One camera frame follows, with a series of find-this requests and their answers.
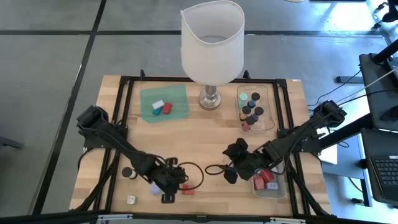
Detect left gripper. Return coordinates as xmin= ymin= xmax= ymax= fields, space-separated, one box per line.
xmin=154 ymin=157 xmax=188 ymax=205

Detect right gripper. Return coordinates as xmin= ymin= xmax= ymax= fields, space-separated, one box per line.
xmin=222 ymin=138 xmax=275 ymax=185

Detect white sand hourglass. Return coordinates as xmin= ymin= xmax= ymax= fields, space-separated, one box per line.
xmin=121 ymin=166 xmax=137 ymax=180

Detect red sand hourglass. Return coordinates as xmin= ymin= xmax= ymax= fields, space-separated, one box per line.
xmin=242 ymin=115 xmax=257 ymax=131

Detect orange sand hourglass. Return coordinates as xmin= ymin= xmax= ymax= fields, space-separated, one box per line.
xmin=239 ymin=105 xmax=252 ymax=121

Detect purple sand hourglass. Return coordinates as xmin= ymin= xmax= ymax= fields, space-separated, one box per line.
xmin=251 ymin=106 xmax=265 ymax=122

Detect mint capped hourglass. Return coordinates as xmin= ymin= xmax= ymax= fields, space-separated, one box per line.
xmin=238 ymin=92 xmax=249 ymax=109

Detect blue sand hourglass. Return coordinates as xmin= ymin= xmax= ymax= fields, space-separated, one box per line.
xmin=247 ymin=91 xmax=261 ymax=109

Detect black office chair base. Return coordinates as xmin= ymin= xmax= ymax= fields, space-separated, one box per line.
xmin=374 ymin=1 xmax=398 ymax=30

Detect grey plastic bin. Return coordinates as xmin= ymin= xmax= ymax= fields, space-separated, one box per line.
xmin=251 ymin=161 xmax=287 ymax=200

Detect clear plastic bin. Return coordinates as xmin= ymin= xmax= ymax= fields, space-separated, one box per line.
xmin=236 ymin=83 xmax=276 ymax=133

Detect green flat mat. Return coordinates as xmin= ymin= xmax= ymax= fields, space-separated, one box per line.
xmin=139 ymin=84 xmax=190 ymax=123

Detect white paper sheet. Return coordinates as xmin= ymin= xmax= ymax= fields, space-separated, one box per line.
xmin=318 ymin=144 xmax=339 ymax=166

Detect table lamp white shade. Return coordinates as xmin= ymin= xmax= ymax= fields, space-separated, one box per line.
xmin=180 ymin=0 xmax=246 ymax=111

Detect black crossbar silver brackets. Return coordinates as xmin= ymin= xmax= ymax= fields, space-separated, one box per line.
xmin=0 ymin=210 xmax=398 ymax=224

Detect black laptop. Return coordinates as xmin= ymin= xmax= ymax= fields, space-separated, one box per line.
xmin=361 ymin=126 xmax=398 ymax=207

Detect black desk top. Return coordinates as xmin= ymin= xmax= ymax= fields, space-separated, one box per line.
xmin=358 ymin=52 xmax=398 ymax=131

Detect grey chair leg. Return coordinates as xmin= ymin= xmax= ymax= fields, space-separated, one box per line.
xmin=0 ymin=136 xmax=24 ymax=150

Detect black diagonal pole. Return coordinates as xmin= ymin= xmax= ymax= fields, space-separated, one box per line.
xmin=371 ymin=39 xmax=398 ymax=64

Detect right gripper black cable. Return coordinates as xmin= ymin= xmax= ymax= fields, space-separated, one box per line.
xmin=204 ymin=164 xmax=227 ymax=176

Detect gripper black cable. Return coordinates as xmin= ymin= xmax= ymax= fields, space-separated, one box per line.
xmin=204 ymin=164 xmax=227 ymax=176
xmin=177 ymin=161 xmax=205 ymax=192

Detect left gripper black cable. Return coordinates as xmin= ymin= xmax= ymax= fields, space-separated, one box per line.
xmin=177 ymin=161 xmax=205 ymax=192

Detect black aluminium table frame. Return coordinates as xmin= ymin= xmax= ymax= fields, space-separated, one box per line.
xmin=70 ymin=68 xmax=338 ymax=218

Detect grey desk base frame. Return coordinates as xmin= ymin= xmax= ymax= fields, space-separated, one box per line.
xmin=322 ymin=146 xmax=374 ymax=208

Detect grey floor bracket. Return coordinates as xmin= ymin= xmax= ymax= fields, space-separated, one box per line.
xmin=335 ymin=75 xmax=365 ymax=84

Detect white cable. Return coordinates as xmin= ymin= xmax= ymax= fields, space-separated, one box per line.
xmin=337 ymin=66 xmax=398 ymax=105

